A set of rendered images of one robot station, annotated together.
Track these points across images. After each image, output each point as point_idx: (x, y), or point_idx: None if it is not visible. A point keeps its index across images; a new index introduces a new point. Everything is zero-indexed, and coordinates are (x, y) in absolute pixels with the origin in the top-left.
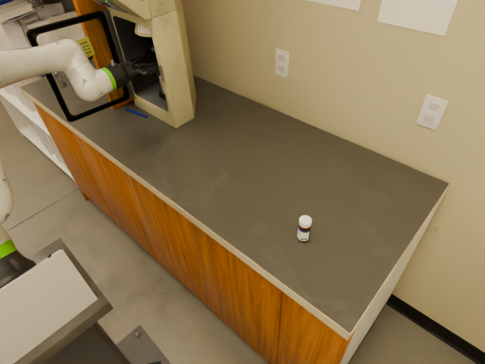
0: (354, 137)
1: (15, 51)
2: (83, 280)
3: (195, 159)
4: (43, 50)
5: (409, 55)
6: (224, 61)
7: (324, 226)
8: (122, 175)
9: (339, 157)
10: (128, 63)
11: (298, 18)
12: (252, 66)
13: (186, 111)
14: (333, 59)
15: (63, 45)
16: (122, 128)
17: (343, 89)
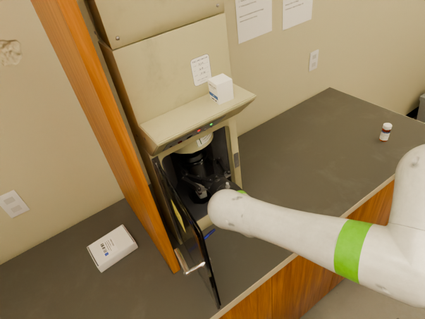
0: (282, 108)
1: (300, 212)
2: None
3: (297, 188)
4: (267, 203)
5: (299, 38)
6: None
7: (371, 130)
8: (270, 282)
9: (302, 116)
10: (221, 178)
11: (234, 60)
12: None
13: None
14: (262, 70)
15: (240, 194)
16: (229, 254)
17: (271, 84)
